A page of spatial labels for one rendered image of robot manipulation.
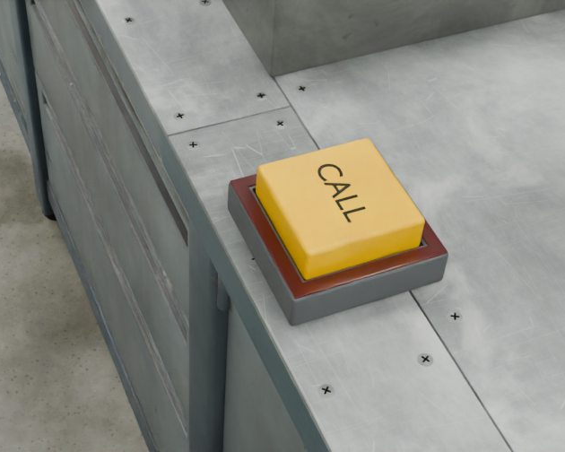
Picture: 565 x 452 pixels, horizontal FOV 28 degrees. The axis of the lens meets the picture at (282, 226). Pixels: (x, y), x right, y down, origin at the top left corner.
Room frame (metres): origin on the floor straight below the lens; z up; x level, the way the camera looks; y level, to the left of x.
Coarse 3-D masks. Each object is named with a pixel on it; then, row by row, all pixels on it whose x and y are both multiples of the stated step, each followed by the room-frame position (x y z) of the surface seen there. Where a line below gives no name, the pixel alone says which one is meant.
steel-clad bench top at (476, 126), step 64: (128, 0) 0.55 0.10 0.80; (192, 0) 0.55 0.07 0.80; (128, 64) 0.49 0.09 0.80; (192, 64) 0.49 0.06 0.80; (256, 64) 0.50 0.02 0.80; (384, 64) 0.51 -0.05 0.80; (448, 64) 0.51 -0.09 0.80; (512, 64) 0.52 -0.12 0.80; (192, 128) 0.44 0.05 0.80; (256, 128) 0.44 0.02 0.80; (320, 128) 0.45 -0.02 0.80; (384, 128) 0.45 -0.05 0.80; (448, 128) 0.46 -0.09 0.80; (512, 128) 0.46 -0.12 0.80; (448, 192) 0.41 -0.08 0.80; (512, 192) 0.41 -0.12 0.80; (448, 256) 0.37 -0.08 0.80; (512, 256) 0.37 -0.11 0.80; (320, 320) 0.32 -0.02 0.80; (384, 320) 0.32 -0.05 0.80; (448, 320) 0.33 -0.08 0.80; (512, 320) 0.33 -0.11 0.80; (320, 384) 0.28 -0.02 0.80; (384, 384) 0.29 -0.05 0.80; (448, 384) 0.29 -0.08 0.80; (512, 384) 0.29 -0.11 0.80; (384, 448) 0.25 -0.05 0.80; (448, 448) 0.26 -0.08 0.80; (512, 448) 0.26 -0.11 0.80
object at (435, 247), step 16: (384, 160) 0.41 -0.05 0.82; (240, 192) 0.38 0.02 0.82; (256, 208) 0.37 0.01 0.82; (256, 224) 0.36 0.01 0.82; (272, 240) 0.35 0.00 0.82; (432, 240) 0.36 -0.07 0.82; (272, 256) 0.34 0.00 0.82; (400, 256) 0.34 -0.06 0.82; (416, 256) 0.34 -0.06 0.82; (432, 256) 0.35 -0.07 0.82; (288, 272) 0.33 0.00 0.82; (352, 272) 0.33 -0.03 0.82; (368, 272) 0.33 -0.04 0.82; (384, 272) 0.33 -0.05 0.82; (304, 288) 0.32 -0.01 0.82; (320, 288) 0.32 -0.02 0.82
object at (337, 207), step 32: (288, 160) 0.38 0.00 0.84; (320, 160) 0.39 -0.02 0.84; (352, 160) 0.39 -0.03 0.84; (256, 192) 0.38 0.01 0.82; (288, 192) 0.36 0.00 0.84; (320, 192) 0.36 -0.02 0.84; (352, 192) 0.37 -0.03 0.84; (384, 192) 0.37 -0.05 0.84; (288, 224) 0.34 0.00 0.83; (320, 224) 0.34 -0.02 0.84; (352, 224) 0.35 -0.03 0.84; (384, 224) 0.35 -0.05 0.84; (416, 224) 0.35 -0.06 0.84; (320, 256) 0.33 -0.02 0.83; (352, 256) 0.34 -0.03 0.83
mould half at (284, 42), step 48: (240, 0) 0.53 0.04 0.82; (288, 0) 0.49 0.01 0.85; (336, 0) 0.50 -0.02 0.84; (384, 0) 0.52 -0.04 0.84; (432, 0) 0.53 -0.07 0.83; (480, 0) 0.55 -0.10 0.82; (528, 0) 0.56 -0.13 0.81; (288, 48) 0.49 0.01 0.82; (336, 48) 0.51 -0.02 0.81; (384, 48) 0.52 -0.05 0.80
